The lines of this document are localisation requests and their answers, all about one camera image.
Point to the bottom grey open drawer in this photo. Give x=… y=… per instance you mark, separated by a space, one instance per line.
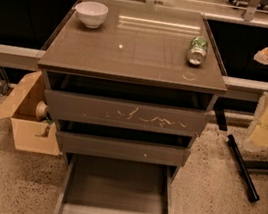
x=95 y=185

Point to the black stand leg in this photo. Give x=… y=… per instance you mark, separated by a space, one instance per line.
x=251 y=190

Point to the white ceramic bowl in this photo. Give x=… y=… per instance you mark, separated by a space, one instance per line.
x=91 y=14

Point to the top grey drawer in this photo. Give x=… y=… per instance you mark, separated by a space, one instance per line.
x=126 y=114

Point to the middle grey drawer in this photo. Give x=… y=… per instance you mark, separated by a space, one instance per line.
x=122 y=149

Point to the grey drawer cabinet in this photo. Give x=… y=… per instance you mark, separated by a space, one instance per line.
x=137 y=55

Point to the open cardboard box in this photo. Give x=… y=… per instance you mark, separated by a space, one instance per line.
x=29 y=134

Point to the round beige object in box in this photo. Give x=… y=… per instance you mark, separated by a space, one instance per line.
x=41 y=111

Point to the green soda can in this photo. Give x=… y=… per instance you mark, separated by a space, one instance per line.
x=197 y=50

